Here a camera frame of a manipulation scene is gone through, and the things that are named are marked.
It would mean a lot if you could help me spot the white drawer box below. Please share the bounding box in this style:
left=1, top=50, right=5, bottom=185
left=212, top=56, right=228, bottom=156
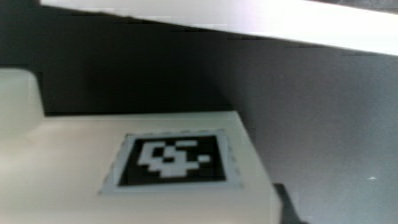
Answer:
left=0, top=69, right=282, bottom=224

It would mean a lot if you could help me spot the white front fence bar right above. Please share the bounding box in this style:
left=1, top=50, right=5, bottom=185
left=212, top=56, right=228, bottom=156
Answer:
left=38, top=0, right=398, bottom=56

